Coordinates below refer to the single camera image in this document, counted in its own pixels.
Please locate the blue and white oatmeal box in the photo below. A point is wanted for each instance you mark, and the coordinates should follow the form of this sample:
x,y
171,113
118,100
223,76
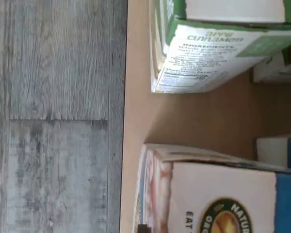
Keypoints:
x,y
220,194
271,150

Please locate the tan wooden shelf board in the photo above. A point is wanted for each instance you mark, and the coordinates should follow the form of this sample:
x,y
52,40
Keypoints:
x,y
196,116

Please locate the green oatmeal box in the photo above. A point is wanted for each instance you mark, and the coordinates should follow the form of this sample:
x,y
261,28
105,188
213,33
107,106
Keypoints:
x,y
208,60
269,72

